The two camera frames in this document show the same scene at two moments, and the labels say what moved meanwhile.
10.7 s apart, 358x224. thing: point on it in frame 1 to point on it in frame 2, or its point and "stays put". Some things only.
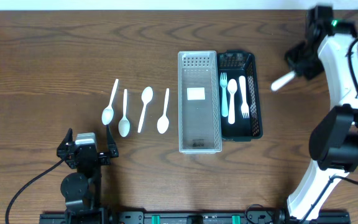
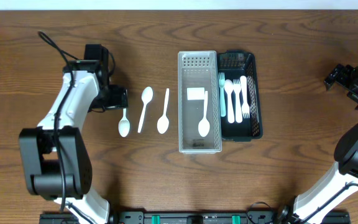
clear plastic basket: (199, 127) stays put
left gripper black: (86, 152) to (117, 98)
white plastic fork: (281, 80) to (238, 109)
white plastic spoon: (146, 94) stays put
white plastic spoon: (107, 114) to (204, 126)
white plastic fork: (245, 107) stays put
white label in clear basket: (196, 93) stays put
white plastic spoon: (163, 122) stays put
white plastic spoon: (123, 126) stays put
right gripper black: (290, 57) to (343, 74)
